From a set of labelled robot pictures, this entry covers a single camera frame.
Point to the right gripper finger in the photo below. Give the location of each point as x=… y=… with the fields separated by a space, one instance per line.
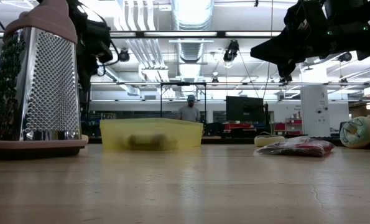
x=284 y=43
x=286 y=68

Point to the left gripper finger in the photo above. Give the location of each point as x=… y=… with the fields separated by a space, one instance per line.
x=84 y=74

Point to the metal box grater pink trim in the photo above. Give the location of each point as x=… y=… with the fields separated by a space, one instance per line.
x=51 y=93

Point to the yellow plastic bin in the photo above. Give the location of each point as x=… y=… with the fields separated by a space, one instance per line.
x=116 y=133

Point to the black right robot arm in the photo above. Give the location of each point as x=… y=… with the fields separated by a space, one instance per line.
x=349 y=37

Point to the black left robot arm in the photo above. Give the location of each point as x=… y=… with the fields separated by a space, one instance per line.
x=79 y=9

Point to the white pillar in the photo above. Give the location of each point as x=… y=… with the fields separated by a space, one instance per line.
x=315 y=109

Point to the red storage shelf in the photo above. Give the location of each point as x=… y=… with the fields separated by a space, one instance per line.
x=288 y=126

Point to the black monitor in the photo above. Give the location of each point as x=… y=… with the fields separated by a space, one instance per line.
x=243 y=109

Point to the long ceiling light bar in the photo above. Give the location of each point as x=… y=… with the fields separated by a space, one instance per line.
x=220 y=33

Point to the red crate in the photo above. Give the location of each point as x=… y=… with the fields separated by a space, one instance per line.
x=239 y=126

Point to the cardboard box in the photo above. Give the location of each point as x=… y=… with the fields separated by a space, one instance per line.
x=362 y=112

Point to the person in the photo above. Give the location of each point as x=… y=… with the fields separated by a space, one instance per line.
x=189 y=113

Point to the black hanging camera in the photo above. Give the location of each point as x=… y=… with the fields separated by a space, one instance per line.
x=345 y=57
x=124 y=56
x=231 y=51

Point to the silver ventilation duct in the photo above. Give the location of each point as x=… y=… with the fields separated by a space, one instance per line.
x=191 y=15

